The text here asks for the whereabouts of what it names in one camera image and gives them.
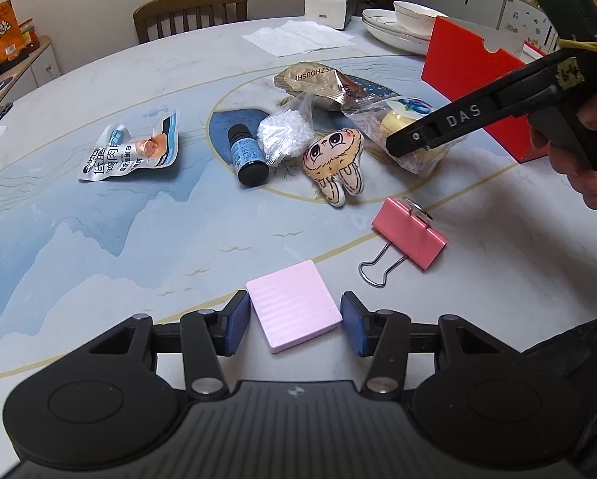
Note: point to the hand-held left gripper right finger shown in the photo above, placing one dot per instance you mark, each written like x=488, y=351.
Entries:
x=354, y=327

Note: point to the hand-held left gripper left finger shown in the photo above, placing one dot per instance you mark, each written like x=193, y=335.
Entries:
x=236, y=322

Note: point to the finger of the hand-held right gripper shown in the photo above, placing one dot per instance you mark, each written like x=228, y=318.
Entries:
x=458, y=119

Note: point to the red cardboard box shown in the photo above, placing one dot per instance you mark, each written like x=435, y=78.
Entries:
x=478, y=75

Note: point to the blueberry snack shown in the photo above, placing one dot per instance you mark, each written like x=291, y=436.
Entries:
x=403, y=117

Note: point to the pink square eraser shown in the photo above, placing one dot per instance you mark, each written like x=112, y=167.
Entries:
x=293, y=305

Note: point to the gold foil snack packet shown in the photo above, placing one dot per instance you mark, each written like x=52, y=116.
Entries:
x=316, y=82

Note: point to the clear bag of white beads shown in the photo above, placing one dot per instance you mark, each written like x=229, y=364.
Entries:
x=284, y=132

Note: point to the white blue chicken snack packet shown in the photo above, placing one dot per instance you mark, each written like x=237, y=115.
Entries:
x=134, y=152

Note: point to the blue patterned round desktop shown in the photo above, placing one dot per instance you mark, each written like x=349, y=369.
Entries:
x=104, y=259

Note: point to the person's right hand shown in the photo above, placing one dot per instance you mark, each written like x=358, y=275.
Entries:
x=585, y=184

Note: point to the white plate gold rim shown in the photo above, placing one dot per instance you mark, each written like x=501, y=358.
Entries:
x=393, y=42
x=381, y=19

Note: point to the pink binder clip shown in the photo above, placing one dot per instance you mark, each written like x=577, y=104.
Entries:
x=410, y=237

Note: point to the white bowl dark rim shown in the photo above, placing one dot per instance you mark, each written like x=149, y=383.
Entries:
x=418, y=15

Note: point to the dark bottle blue label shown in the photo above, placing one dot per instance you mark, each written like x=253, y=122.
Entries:
x=247, y=155

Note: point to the white and teal tissue box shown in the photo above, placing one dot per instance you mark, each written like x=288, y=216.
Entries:
x=328, y=5

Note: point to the white paper napkin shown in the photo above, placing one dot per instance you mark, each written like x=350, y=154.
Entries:
x=298, y=37

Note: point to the wooden chair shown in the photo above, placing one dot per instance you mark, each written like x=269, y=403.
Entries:
x=188, y=10

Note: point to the white low cabinet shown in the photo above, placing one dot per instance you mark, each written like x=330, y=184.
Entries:
x=29, y=72

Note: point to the orange snack bag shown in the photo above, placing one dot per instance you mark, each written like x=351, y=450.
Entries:
x=1, y=30

